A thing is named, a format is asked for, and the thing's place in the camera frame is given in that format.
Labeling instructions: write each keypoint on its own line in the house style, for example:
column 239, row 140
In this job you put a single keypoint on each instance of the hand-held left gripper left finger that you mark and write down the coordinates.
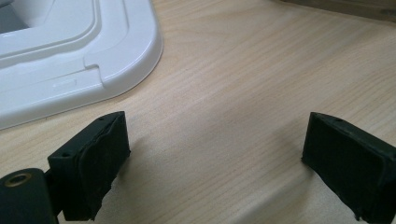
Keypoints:
column 93, row 165

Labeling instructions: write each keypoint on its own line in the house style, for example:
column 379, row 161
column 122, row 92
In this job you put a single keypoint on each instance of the white plastic lid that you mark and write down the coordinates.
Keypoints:
column 124, row 62

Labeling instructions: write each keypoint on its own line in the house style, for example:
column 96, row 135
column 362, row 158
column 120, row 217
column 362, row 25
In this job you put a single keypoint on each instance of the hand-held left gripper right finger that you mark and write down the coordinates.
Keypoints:
column 351, row 161

